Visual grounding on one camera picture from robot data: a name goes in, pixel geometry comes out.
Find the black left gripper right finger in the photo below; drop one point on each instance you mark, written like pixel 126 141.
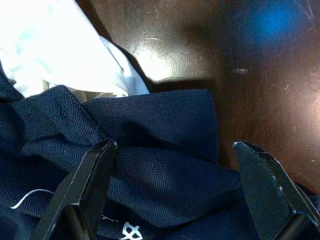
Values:
pixel 265 195

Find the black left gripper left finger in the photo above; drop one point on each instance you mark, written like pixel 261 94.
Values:
pixel 85 190

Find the navy printed shirt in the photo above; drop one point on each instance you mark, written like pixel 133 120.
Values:
pixel 150 125

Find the dark wooden table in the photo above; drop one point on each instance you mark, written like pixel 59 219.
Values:
pixel 225 50

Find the white cloth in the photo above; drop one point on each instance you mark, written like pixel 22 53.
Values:
pixel 50 37

